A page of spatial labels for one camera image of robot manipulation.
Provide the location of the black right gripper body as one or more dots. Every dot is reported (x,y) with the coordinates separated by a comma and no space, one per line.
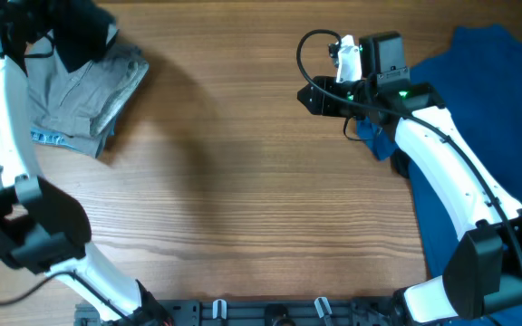
(354,91)

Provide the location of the dark green shorts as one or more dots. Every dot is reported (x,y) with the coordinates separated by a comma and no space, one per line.
(80,32)

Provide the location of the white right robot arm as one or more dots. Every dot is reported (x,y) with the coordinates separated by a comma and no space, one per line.
(484,274)

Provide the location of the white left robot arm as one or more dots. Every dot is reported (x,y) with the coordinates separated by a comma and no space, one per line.
(43,229)

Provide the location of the blue polo shirt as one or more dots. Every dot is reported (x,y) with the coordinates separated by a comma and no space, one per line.
(480,78)

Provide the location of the folded light blue jeans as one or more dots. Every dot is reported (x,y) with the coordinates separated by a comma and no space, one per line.
(58,139)

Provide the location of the folded grey shorts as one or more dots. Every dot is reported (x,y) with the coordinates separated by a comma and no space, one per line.
(83,102)

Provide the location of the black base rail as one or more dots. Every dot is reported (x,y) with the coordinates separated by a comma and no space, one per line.
(323,311)

